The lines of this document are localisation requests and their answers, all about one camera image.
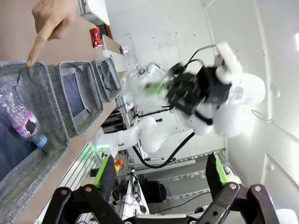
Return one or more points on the black bag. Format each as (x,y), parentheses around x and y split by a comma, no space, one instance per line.
(153,191)

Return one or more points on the pink label water bottle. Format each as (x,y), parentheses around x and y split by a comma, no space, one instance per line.
(21,114)

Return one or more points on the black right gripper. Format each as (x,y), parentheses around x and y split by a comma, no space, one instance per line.
(194,91)

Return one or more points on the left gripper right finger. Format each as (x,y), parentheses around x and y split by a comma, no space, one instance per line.
(245,205)

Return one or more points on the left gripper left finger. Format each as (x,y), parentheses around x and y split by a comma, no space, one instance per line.
(70,205)

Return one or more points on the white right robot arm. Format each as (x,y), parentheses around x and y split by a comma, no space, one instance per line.
(245,91)

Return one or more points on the white table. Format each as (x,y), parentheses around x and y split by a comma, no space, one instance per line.
(98,9)

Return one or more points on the grey fabric basket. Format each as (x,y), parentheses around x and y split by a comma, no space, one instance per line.
(114,79)
(93,93)
(53,112)

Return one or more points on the red emergency stop button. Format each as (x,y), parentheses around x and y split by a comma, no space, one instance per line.
(119,162)

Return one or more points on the crushed clear plastic bottle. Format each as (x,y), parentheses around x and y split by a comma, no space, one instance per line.
(142,79)

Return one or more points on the small white red bottle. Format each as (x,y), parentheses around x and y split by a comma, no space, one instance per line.
(125,49)

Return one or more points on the person's right hand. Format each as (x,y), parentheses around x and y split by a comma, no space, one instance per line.
(53,14)

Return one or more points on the red soda can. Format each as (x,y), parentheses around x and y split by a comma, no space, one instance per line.
(96,37)

